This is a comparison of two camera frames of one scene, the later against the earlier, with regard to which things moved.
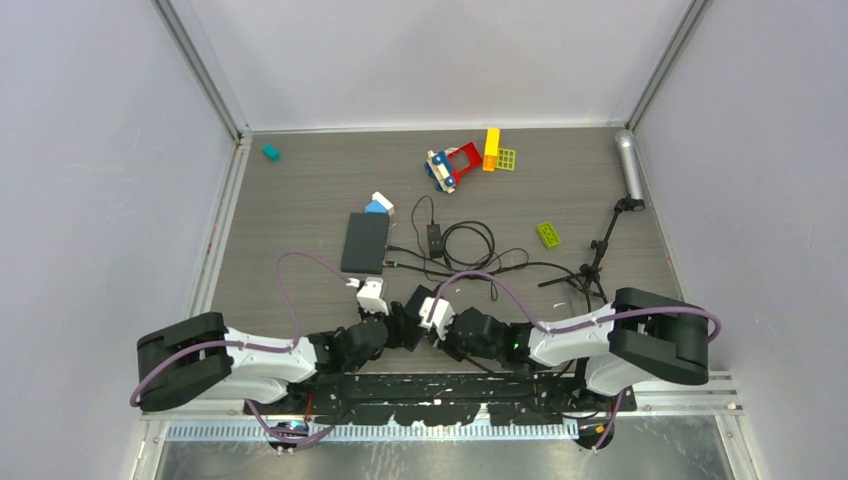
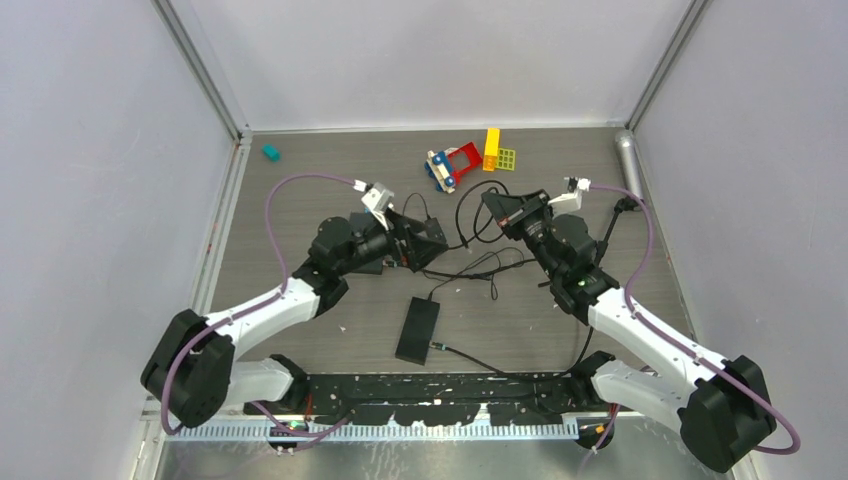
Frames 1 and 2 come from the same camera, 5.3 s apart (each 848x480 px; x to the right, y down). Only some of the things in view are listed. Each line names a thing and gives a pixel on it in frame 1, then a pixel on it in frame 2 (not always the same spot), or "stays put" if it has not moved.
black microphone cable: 444,264 to 477,232
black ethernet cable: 586,302 to 519,377
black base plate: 430,398 stays put
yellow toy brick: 491,149 stays put
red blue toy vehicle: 445,167 stays put
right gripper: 450,347 to 511,211
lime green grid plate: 506,159 stays put
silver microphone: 631,167 stays put
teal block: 270,152 stays put
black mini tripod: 588,277 stays put
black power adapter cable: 470,267 to 433,226
